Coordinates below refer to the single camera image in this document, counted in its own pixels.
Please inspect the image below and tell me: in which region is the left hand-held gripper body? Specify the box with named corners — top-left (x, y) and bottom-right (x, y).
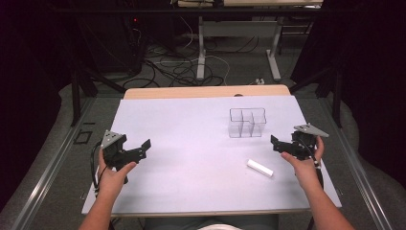
top-left (100, 129), bottom-right (144, 185)

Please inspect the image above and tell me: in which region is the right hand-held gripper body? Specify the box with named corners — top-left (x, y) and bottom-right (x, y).
top-left (286, 123), bottom-right (330, 161)

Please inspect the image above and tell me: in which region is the person's right hand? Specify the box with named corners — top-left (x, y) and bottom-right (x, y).
top-left (280, 135), bottom-right (326, 190)

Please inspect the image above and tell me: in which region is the person's left hand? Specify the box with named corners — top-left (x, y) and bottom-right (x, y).
top-left (97, 148), bottom-right (138, 199)

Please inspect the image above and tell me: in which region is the white chalk stick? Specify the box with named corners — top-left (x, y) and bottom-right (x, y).
top-left (246, 158), bottom-right (275, 179)

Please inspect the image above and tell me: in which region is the clear plastic organizer box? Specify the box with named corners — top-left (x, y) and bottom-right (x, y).
top-left (227, 106), bottom-right (268, 139)

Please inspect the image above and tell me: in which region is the white table mat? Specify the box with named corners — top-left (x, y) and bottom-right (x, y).
top-left (80, 94), bottom-right (343, 216)

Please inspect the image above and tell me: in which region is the black metal stand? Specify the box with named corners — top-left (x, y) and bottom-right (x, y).
top-left (288, 65), bottom-right (344, 129)
top-left (70, 60), bottom-right (127, 127)

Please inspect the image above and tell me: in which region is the wooden table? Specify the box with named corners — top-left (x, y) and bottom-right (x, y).
top-left (123, 83), bottom-right (292, 101)

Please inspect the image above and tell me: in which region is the person's clothing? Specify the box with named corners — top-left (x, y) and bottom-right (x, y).
top-left (143, 214), bottom-right (280, 230)

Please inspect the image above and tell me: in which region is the dark computer tower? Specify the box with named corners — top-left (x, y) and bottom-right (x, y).
top-left (126, 14), bottom-right (146, 77)

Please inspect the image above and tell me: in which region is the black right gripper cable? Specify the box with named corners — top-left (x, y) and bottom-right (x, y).
top-left (297, 136), bottom-right (326, 190)

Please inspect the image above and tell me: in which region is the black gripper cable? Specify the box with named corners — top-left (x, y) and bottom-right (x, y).
top-left (89, 141), bottom-right (108, 196)
top-left (297, 136), bottom-right (326, 190)

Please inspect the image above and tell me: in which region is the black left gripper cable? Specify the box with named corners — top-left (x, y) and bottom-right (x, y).
top-left (89, 141), bottom-right (108, 196)

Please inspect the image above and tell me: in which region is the metal floor rail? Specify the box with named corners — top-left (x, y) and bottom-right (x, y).
top-left (9, 97), bottom-right (97, 230)
top-left (320, 97), bottom-right (395, 230)

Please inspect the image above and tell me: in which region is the tangle of floor cables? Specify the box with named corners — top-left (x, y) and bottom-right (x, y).
top-left (122, 15), bottom-right (260, 89)

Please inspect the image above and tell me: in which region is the white metal desk frame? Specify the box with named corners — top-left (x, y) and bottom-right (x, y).
top-left (194, 14), bottom-right (284, 82)

